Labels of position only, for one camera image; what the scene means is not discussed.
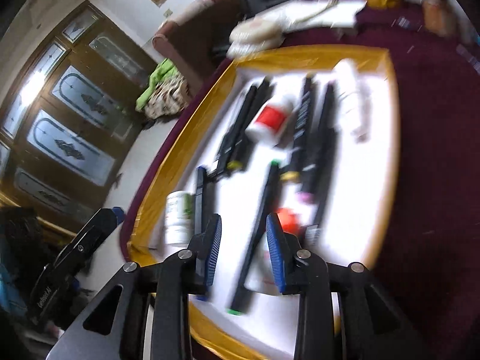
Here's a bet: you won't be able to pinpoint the yellow gold tray box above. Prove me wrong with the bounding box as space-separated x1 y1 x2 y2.
124 45 400 359

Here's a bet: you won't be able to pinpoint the white tube orange cap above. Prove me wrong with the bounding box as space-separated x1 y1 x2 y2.
277 207 303 237

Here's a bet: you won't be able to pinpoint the wooden glass door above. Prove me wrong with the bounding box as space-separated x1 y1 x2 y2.
1 1 155 232

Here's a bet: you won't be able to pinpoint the black marker green cap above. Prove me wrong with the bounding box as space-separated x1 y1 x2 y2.
227 160 281 315

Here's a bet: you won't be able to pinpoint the black marker blue cap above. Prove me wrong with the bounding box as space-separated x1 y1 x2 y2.
193 166 209 302

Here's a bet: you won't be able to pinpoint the white plastic bottle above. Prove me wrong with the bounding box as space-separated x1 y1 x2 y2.
333 58 370 142

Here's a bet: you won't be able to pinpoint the brown armchair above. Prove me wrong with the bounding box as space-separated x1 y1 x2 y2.
152 0 242 95

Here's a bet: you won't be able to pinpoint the small white red bottle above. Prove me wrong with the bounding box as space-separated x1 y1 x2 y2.
245 96 295 147

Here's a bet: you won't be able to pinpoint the clear jar orange contents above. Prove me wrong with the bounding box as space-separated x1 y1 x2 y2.
422 0 456 38

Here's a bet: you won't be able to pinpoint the green cloth pile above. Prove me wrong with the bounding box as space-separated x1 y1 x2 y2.
135 58 180 112

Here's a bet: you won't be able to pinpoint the white papers stack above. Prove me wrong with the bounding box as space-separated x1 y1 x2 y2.
257 0 367 33

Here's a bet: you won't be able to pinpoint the purple velvet table cloth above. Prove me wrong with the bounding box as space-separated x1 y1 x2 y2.
119 0 480 360

